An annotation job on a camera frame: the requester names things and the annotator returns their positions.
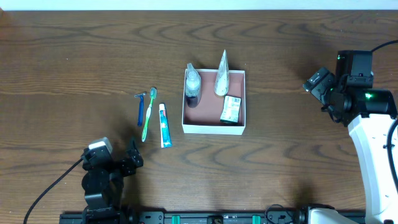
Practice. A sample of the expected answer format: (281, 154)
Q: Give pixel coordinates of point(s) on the white box with pink interior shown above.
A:
(205, 117)

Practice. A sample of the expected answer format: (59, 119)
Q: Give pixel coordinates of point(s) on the white cosmetic tube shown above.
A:
(222, 78)

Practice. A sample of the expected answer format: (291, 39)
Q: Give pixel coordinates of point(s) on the blue disposable razor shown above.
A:
(141, 108)

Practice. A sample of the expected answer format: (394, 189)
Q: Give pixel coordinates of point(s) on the teal white toothpaste tube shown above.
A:
(164, 127)

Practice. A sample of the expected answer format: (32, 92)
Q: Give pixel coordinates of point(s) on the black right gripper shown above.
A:
(319, 83)

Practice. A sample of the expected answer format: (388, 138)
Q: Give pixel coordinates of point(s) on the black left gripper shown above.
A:
(125, 165)

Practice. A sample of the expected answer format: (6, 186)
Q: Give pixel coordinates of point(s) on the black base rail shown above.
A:
(207, 218)

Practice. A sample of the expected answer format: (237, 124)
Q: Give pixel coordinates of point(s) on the green white toothbrush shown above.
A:
(153, 94)

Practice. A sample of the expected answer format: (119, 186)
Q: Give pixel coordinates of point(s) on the green white soap box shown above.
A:
(231, 109)

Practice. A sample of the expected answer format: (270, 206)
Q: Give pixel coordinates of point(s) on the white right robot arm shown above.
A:
(371, 118)

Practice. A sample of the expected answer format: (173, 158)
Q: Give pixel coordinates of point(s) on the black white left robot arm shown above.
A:
(104, 181)

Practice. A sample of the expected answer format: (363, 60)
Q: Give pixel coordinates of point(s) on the clear spray bottle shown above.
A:
(192, 87)

